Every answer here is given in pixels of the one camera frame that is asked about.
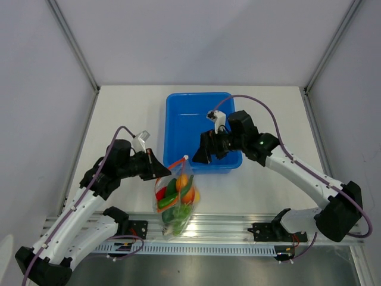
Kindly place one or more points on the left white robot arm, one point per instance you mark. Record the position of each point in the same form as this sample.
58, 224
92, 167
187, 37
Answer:
53, 258

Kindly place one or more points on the green chili pepper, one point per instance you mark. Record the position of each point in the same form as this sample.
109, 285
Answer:
184, 184

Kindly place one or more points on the grey toy fish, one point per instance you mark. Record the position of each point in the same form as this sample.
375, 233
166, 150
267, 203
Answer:
168, 231

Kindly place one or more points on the clear orange zip bag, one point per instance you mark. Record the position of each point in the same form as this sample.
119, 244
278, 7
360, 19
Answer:
176, 198

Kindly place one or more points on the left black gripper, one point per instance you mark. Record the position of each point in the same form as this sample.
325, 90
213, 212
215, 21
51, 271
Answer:
154, 168

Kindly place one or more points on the red chili pepper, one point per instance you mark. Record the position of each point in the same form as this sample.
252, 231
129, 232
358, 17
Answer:
161, 194

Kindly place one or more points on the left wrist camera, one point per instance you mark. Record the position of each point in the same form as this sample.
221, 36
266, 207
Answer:
139, 141

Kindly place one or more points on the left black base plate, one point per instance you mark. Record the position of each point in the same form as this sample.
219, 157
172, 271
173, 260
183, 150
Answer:
138, 228

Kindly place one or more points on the blue plastic bin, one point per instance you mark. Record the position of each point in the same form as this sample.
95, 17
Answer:
185, 120

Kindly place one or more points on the aluminium frame post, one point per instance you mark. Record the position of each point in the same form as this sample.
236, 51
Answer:
333, 44
72, 42

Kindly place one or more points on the aluminium front rail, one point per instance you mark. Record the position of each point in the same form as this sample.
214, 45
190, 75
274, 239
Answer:
207, 229

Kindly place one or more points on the left aluminium frame post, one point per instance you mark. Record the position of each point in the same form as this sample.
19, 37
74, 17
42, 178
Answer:
72, 42

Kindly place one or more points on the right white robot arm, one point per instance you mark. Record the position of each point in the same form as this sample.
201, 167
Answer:
338, 204

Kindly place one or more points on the green cucumber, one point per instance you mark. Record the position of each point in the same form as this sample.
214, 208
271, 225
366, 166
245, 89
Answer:
170, 195

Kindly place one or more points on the right aluminium frame post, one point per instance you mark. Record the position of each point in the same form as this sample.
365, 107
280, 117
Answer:
333, 44

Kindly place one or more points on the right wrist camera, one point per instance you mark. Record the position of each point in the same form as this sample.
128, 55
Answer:
238, 124

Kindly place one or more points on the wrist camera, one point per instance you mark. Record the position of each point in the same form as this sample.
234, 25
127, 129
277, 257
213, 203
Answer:
238, 124
139, 141

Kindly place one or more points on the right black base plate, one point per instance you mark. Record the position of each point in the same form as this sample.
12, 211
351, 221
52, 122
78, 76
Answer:
274, 232

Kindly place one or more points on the white slotted cable duct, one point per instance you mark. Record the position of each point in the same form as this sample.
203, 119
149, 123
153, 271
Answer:
189, 249

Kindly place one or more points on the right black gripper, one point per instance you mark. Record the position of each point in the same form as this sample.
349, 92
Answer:
208, 146

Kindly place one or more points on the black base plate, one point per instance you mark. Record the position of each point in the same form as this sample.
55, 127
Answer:
138, 228
274, 232

